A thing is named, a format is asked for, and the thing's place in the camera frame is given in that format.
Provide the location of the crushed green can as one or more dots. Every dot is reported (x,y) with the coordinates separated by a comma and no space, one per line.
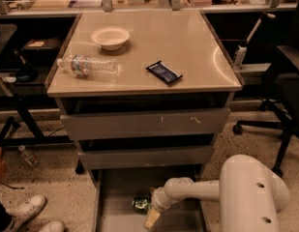
(141,204)

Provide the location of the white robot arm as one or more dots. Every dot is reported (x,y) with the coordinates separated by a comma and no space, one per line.
(250,196)

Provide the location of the bottom grey drawer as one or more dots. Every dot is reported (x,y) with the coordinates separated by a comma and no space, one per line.
(118,188)

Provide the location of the grey drawer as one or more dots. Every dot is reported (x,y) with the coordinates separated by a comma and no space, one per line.
(144,123)
(154,157)
(118,188)

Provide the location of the middle grey drawer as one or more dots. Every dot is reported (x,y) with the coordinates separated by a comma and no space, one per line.
(154,157)

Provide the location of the top grey drawer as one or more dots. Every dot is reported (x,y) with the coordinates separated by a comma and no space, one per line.
(144,123)

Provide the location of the grey drawer cabinet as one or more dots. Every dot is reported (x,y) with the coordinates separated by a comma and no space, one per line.
(184,41)

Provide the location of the white sneaker lower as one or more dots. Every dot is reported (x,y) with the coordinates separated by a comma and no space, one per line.
(56,226)

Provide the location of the dark blue snack wrapper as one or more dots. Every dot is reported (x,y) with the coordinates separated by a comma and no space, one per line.
(163,73)

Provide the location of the water bottle on floor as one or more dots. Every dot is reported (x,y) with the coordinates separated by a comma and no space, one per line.
(28,156)

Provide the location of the clear plastic water bottle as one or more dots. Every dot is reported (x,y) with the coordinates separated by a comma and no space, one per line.
(83,65)

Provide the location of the black office chair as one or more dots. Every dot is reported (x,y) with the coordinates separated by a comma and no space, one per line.
(282,77)

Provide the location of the white paper bowl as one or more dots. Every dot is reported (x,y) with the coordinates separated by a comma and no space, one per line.
(110,38)

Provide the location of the black box under desk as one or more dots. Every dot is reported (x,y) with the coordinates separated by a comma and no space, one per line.
(41,49)

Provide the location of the white handled tool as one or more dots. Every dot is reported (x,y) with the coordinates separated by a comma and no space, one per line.
(242,47)

